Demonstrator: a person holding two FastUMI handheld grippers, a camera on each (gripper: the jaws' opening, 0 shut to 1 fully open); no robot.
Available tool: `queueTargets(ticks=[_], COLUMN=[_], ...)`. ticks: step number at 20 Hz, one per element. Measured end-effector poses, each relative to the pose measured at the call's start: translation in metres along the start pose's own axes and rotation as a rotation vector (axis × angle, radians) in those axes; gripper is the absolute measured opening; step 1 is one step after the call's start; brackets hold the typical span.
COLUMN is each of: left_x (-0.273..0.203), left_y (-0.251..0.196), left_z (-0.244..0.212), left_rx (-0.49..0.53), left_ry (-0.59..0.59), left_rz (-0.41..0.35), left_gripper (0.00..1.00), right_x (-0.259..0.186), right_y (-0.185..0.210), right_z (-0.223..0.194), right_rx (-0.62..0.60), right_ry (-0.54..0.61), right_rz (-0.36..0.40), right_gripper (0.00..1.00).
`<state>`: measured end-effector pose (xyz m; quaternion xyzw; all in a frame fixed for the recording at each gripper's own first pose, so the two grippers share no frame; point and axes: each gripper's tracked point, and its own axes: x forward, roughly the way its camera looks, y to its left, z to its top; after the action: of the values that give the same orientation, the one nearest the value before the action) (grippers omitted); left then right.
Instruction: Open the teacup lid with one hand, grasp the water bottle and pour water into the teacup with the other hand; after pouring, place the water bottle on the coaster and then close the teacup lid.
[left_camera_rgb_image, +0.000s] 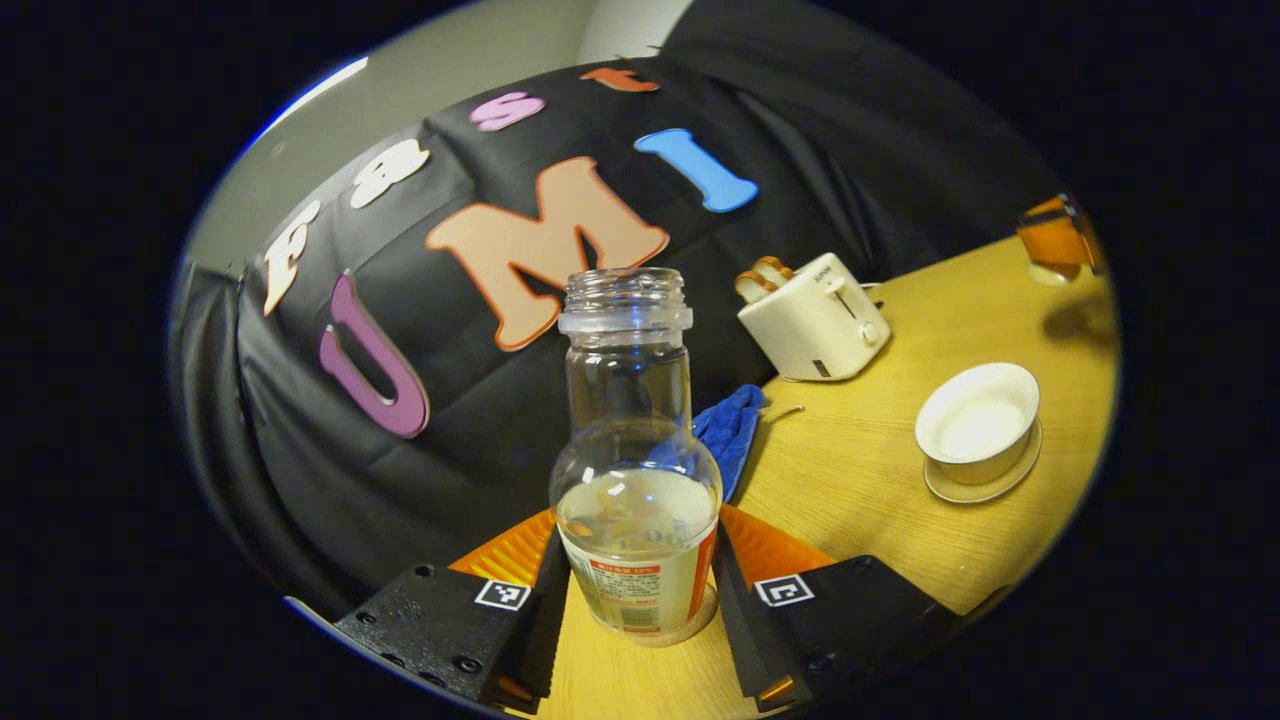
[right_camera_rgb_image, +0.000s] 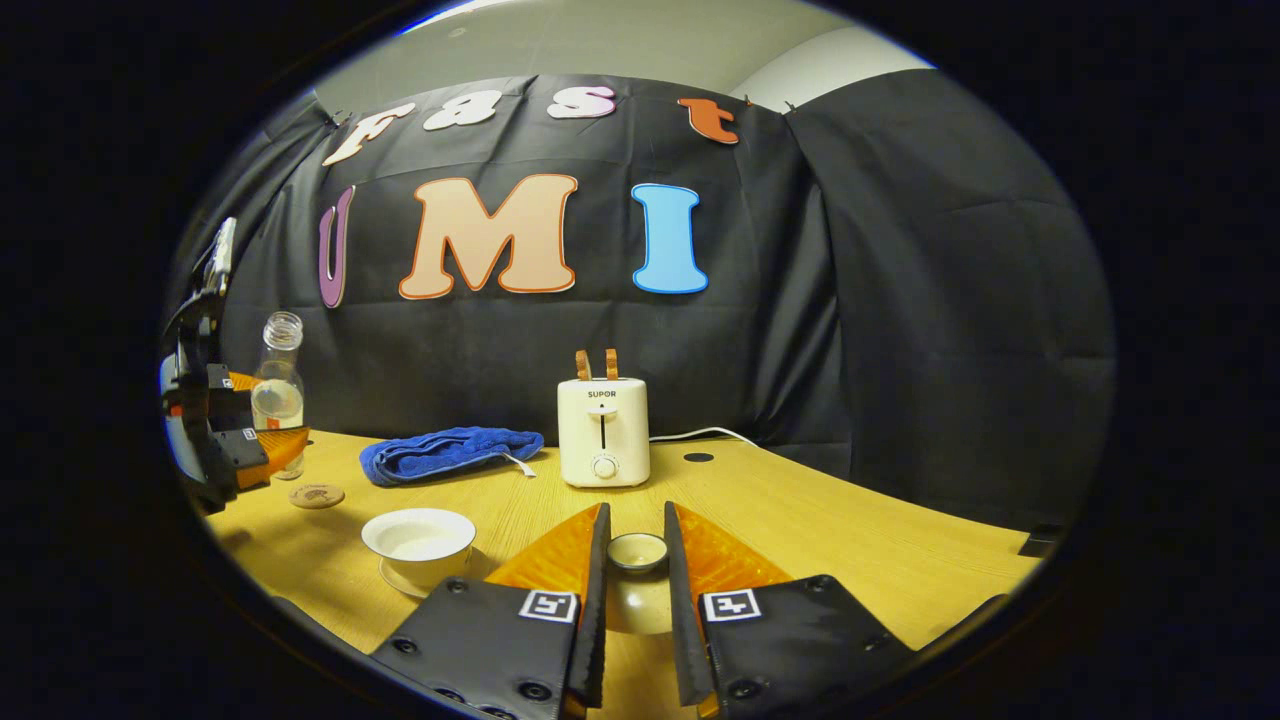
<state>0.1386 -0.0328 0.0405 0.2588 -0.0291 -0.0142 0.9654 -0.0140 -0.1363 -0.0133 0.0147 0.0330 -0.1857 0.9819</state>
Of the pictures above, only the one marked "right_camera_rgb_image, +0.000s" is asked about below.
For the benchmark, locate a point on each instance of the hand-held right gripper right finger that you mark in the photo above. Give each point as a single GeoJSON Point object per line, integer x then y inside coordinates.
{"type": "Point", "coordinates": [680, 620]}

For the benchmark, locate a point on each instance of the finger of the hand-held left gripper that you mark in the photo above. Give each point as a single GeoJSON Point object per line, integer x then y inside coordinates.
{"type": "Point", "coordinates": [228, 382]}
{"type": "Point", "coordinates": [240, 450]}

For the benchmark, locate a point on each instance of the clear plastic water bottle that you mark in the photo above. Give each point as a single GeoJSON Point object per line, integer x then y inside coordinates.
{"type": "Point", "coordinates": [277, 400]}

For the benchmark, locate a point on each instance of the toasted bread slice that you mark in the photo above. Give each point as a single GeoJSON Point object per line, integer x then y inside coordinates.
{"type": "Point", "coordinates": [583, 365]}
{"type": "Point", "coordinates": [612, 364]}

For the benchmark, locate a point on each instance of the blue folded towel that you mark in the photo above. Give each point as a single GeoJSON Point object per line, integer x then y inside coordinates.
{"type": "Point", "coordinates": [450, 455]}

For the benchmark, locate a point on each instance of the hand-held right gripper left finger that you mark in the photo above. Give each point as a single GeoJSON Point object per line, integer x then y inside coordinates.
{"type": "Point", "coordinates": [596, 620]}

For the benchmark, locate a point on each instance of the cream ceramic teacup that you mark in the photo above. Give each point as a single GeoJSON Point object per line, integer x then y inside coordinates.
{"type": "Point", "coordinates": [420, 540]}

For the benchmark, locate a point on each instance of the white toaster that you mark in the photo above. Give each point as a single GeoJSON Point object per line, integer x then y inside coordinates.
{"type": "Point", "coordinates": [603, 430]}

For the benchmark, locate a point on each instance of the cream ceramic teacup lid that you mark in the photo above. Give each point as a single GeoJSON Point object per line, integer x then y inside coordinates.
{"type": "Point", "coordinates": [638, 600]}

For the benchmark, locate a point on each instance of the round wooden coaster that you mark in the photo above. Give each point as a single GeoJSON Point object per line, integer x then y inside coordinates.
{"type": "Point", "coordinates": [317, 496]}

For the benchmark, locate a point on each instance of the black backdrop cloth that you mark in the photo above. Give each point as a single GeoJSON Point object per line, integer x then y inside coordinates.
{"type": "Point", "coordinates": [900, 300]}

